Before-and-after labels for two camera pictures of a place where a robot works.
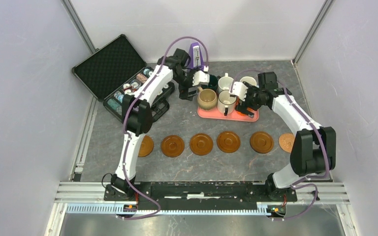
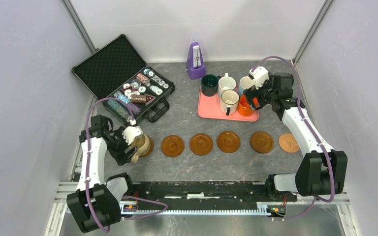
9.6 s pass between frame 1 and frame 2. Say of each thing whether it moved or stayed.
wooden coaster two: stayed
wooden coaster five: stayed
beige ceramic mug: moved
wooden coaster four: stayed
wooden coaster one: stayed
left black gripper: moved
